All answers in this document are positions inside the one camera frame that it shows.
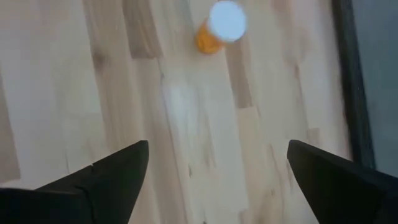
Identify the orange pill bottle white cap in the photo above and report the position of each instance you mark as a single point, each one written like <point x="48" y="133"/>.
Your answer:
<point x="224" y="25"/>

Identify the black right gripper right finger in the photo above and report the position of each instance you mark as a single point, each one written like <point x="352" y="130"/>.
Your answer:
<point x="342" y="186"/>

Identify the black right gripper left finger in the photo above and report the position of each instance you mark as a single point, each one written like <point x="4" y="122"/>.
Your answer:
<point x="109" y="186"/>

